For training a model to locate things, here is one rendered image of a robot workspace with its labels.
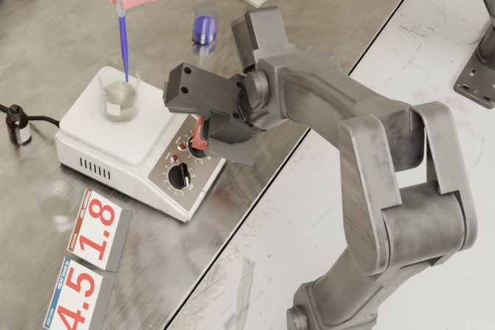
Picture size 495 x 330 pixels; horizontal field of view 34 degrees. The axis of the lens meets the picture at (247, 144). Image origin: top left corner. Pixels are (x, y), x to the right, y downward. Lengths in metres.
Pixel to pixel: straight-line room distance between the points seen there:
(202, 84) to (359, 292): 0.31
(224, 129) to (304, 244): 0.23
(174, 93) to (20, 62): 0.38
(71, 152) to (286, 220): 0.30
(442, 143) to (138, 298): 0.50
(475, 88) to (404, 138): 0.62
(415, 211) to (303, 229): 0.46
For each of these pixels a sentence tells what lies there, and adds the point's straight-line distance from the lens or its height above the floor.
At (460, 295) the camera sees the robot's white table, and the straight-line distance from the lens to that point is 1.12.
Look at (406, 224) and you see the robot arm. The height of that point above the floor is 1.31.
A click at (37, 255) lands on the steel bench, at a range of 1.07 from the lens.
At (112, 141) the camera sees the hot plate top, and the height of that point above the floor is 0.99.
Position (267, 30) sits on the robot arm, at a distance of 0.92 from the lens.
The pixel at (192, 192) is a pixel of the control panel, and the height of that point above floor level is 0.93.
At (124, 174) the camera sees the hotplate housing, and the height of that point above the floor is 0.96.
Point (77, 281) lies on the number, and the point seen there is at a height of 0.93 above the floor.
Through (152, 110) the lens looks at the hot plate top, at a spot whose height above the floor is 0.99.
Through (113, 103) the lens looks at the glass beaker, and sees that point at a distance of 1.02.
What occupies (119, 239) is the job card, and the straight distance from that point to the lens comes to 1.07.
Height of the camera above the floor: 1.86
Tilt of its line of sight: 55 degrees down
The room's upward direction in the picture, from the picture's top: 12 degrees clockwise
